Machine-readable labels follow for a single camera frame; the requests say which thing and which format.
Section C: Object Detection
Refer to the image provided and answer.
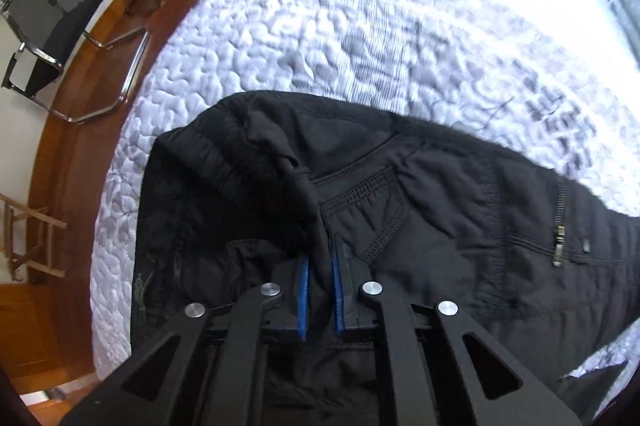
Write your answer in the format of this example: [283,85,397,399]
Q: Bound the black pants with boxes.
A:
[129,89,640,426]

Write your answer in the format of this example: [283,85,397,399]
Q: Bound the wooden folding rack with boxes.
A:
[1,194,67,282]

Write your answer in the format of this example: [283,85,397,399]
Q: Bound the black chrome cantilever chair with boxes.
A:
[1,0,151,124]

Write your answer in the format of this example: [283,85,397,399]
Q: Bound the white quilted bed mattress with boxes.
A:
[90,0,639,425]

